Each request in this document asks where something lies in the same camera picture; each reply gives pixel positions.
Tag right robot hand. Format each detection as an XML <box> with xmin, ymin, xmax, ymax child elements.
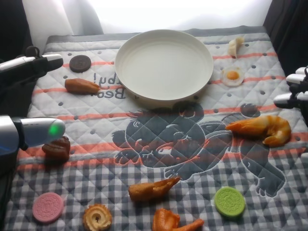
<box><xmin>273</xmin><ymin>66</ymin><xmax>308</xmax><ymax>114</ymax></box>

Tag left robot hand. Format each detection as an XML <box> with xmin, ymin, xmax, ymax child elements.
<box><xmin>0</xmin><ymin>46</ymin><xmax>66</xmax><ymax>157</ymax></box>

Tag brown meat piece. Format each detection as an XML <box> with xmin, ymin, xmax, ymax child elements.
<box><xmin>41</xmin><ymin>135</ymin><xmax>71</xmax><ymax>166</ymax></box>

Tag large orange shrimp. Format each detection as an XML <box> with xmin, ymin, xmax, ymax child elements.
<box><xmin>224</xmin><ymin>115</ymin><xmax>292</xmax><ymax>148</ymax></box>

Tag white round plate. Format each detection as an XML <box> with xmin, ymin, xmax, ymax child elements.
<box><xmin>115</xmin><ymin>29</ymin><xmax>214</xmax><ymax>102</ymax></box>

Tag toy fried egg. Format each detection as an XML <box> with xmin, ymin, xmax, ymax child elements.
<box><xmin>220</xmin><ymin>66</ymin><xmax>245</xmax><ymax>87</ymax></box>

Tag brown toy sausage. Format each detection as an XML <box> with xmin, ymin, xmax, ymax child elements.
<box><xmin>64</xmin><ymin>78</ymin><xmax>101</xmax><ymax>95</ymax></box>

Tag grey quilt with bear print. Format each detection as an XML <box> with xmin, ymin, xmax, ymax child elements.
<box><xmin>4</xmin><ymin>28</ymin><xmax>308</xmax><ymax>231</ymax></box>

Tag white toy dumpling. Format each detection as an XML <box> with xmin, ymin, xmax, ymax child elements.
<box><xmin>228</xmin><ymin>36</ymin><xmax>246</xmax><ymax>59</ymax></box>

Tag dark curtain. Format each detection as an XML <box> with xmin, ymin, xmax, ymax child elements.
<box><xmin>263</xmin><ymin>0</ymin><xmax>308</xmax><ymax>73</ymax></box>
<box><xmin>0</xmin><ymin>0</ymin><xmax>35</xmax><ymax>64</ymax></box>

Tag pink toy sandwich cookie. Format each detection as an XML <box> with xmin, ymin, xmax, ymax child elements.
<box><xmin>32</xmin><ymin>192</ymin><xmax>64</xmax><ymax>225</ymax></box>

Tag dark brown toy sandwich cookie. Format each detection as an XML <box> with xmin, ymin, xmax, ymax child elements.
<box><xmin>69</xmin><ymin>54</ymin><xmax>92</xmax><ymax>73</ymax></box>

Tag yellow toy butter cookie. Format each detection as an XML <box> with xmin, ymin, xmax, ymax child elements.
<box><xmin>83</xmin><ymin>204</ymin><xmax>113</xmax><ymax>231</ymax></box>

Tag green toy sandwich cookie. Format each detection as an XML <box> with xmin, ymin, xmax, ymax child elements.
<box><xmin>214</xmin><ymin>187</ymin><xmax>246</xmax><ymax>219</ymax></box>

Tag white sheer curtain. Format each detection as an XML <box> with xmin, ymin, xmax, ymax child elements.
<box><xmin>21</xmin><ymin>0</ymin><xmax>104</xmax><ymax>37</ymax></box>

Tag golden toy fried shrimp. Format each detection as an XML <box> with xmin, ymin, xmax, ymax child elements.
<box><xmin>128</xmin><ymin>176</ymin><xmax>181</xmax><ymax>202</ymax></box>

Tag orange toy chicken piece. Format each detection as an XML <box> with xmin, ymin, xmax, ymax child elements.
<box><xmin>152</xmin><ymin>207</ymin><xmax>205</xmax><ymax>231</ymax></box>

